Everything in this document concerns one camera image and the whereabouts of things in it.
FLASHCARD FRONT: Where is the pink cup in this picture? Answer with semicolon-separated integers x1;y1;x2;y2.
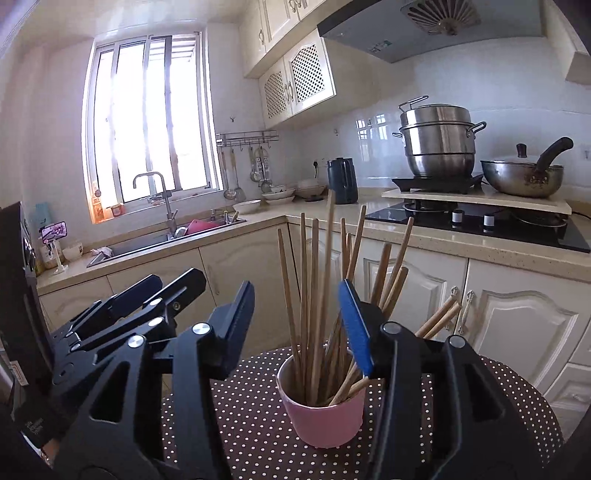
276;348;368;449

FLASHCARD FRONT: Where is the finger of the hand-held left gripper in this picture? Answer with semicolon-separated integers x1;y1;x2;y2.
69;268;207;356
53;274;163;341

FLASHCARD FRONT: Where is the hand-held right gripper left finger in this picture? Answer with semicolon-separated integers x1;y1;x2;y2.
55;279;256;480

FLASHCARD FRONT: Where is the steel sink faucet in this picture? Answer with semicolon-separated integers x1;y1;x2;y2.
133;172;178;238

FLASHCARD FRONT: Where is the stack of white bowls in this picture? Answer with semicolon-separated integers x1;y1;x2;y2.
262;185;296;206
295;179;328;200

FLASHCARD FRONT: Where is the cream upper wall cabinet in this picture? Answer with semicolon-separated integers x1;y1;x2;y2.
238;0;324;78

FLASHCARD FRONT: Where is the hanging steel ladle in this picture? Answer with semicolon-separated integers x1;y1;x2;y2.
221;150;238;201

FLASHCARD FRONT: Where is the black induction cooker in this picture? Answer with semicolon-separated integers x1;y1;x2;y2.
392;172;485;193

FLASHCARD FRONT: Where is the steel wall rack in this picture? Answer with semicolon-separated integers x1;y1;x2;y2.
216;130;280;147

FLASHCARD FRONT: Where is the steel wok with lid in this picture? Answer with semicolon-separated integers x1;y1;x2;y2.
480;137;574;198

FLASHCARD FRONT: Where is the bunch of wooden chopsticks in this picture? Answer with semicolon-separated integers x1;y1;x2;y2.
277;188;462;407

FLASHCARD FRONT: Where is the brown polka-dot tablecloth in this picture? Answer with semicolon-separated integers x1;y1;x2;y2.
161;346;564;480

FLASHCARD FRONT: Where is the black glass gas hob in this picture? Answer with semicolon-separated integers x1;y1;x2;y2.
365;200;591;254

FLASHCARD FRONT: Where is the beige stone board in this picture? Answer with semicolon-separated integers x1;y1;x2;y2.
381;185;572;214

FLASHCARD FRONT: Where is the cream base cabinet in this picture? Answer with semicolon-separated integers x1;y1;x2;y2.
37;217;591;407

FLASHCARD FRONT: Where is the glass jar white label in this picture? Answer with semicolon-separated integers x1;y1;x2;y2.
33;242;52;274

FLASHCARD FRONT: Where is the black electric kettle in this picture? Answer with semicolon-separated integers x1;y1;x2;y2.
327;157;359;205

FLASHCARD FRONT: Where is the sliding kitchen window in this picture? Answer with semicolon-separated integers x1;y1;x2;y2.
82;31;226;219

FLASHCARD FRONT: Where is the stainless steel sink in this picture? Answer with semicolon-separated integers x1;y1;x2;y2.
87;216;247;268

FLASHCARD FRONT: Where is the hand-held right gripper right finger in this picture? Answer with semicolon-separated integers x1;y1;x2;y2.
338;278;532;480

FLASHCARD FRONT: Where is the stainless steel steamer pot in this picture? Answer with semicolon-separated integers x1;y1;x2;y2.
392;95;487;178

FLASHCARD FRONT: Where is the grey range hood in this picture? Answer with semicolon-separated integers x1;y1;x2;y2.
318;0;543;64

